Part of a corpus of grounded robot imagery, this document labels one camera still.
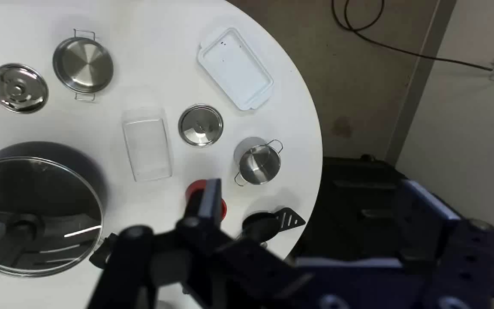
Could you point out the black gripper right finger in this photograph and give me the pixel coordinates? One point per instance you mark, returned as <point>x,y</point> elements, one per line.
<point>471,262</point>

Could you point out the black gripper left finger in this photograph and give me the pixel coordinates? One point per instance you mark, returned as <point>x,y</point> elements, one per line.
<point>162,267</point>

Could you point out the large glass pot lid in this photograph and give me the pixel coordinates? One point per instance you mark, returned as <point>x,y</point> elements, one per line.
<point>30,216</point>

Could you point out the tiny steel pot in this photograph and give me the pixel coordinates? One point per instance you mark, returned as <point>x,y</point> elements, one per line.
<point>258,163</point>

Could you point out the large black cooking pot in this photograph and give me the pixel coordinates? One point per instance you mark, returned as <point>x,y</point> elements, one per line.
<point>42,151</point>

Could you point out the red cup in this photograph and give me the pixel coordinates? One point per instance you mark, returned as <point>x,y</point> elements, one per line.
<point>193,190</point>

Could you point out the clear plastic container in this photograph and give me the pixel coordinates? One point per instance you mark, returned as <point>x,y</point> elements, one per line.
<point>147,145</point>

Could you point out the black case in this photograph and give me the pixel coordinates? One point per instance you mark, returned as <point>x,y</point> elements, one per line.
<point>361,199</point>

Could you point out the small steel cup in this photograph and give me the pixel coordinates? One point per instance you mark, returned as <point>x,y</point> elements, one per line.
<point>202,125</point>

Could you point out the white rectangular tray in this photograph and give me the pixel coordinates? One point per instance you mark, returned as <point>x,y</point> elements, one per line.
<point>236,68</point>

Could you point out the small steel bowl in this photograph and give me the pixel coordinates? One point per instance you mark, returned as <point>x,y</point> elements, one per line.
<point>83,61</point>

